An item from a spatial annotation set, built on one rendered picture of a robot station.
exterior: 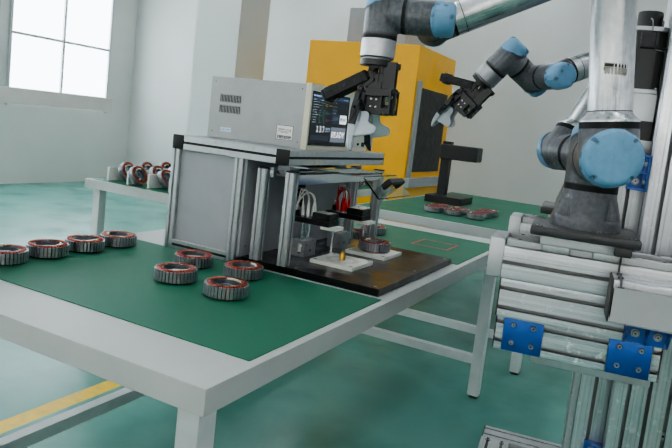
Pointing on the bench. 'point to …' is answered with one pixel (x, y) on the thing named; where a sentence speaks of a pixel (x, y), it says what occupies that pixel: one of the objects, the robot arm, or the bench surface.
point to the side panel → (204, 203)
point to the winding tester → (268, 113)
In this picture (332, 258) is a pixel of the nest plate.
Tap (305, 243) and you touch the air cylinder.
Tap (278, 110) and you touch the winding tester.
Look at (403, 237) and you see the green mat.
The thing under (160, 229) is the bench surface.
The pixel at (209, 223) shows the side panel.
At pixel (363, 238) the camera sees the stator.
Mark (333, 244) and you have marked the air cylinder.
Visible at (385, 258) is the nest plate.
